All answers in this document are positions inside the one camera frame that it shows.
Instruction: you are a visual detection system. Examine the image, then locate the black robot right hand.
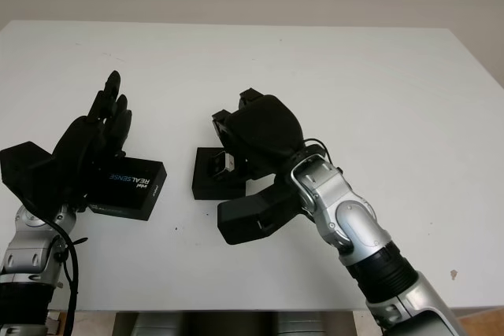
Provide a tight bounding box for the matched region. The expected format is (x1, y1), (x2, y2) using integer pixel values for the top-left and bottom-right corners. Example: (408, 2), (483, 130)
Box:
(211, 87), (305, 186)

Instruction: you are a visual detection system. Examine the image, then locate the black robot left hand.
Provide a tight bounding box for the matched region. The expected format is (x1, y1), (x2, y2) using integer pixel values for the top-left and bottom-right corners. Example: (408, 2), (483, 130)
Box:
(33, 70), (133, 213)

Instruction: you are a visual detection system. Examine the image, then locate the silver depth camera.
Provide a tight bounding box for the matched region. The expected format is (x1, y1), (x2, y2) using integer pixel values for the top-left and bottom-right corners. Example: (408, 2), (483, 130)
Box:
(213, 151), (238, 178)

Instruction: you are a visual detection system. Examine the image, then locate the black Intel RealSense box lid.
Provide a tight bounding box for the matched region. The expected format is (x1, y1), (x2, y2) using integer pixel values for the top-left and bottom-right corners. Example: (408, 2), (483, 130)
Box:
(86, 157), (167, 222)

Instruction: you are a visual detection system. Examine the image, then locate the grey robot torso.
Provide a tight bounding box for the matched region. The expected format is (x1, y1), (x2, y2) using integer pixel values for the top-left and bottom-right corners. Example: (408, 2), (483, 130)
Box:
(112, 310), (355, 336)

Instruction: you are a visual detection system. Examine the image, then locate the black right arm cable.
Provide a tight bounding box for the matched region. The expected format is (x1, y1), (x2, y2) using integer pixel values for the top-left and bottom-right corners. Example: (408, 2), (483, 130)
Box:
(301, 138), (343, 174)

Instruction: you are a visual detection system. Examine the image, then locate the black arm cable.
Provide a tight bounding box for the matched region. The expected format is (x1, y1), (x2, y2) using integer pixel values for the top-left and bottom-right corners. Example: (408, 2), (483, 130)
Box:
(21, 200), (88, 336)
(301, 138), (343, 174)

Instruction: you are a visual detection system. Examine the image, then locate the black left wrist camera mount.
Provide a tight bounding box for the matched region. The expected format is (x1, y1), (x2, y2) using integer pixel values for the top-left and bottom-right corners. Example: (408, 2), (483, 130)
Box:
(0, 141), (54, 205)

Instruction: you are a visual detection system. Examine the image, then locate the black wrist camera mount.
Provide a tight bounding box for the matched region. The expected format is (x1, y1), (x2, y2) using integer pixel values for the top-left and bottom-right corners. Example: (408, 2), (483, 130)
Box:
(216, 172), (306, 246)
(0, 141), (54, 205)

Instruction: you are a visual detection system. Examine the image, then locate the black camera box base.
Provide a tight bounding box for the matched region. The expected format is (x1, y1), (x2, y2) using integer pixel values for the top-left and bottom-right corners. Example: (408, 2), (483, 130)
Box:
(191, 147), (272, 200)

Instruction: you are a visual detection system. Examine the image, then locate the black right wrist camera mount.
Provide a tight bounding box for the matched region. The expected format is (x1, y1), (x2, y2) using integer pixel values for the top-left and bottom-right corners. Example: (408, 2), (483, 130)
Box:
(216, 172), (306, 246)

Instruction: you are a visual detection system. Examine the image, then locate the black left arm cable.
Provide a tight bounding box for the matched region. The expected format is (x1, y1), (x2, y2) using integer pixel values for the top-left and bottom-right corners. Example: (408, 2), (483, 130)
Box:
(21, 200), (88, 336)

